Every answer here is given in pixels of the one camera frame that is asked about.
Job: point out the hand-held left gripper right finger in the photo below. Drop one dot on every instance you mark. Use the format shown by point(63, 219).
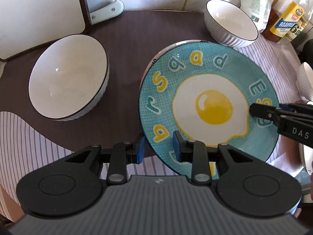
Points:
point(176, 146)

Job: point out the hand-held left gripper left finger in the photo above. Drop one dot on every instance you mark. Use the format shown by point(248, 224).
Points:
point(141, 149)

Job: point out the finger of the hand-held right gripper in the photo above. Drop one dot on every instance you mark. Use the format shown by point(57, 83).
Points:
point(261, 112)
point(298, 107)

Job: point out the blue fried egg print plate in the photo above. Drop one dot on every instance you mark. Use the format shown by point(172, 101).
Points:
point(190, 78)

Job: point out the large white ribbed bowl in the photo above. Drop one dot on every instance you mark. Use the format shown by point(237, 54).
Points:
point(68, 78)

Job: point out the small white ribbed bowl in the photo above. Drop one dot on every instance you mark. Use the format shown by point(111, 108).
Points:
point(229, 22)
point(307, 80)
point(307, 156)

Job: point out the clear bottle with white label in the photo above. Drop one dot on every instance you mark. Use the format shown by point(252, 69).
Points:
point(299, 29)

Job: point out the clear bottle with amber liquid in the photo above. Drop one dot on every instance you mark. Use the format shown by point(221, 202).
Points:
point(271, 24)

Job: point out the oil bottle with yellow label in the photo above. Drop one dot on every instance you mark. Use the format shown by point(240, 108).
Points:
point(286, 19)

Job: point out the brown table mat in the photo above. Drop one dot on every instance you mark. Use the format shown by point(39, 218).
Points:
point(127, 41)

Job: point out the white powder bag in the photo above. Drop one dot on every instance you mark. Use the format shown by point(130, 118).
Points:
point(256, 2)

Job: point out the purple striped cloth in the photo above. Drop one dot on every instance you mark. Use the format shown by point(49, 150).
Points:
point(27, 151)

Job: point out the white board with dark edge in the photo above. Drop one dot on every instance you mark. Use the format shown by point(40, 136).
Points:
point(36, 17)

